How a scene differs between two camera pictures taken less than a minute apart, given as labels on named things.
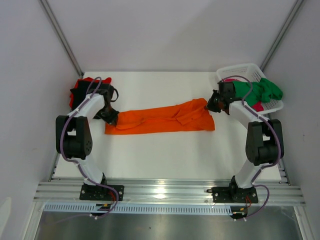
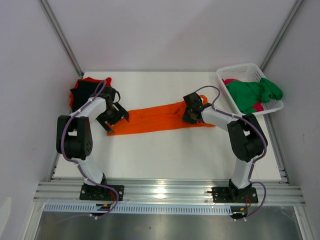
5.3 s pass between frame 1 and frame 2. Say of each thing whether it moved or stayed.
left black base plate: stayed
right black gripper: moved
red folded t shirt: stayed
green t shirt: stayed
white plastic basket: stayed
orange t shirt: moved
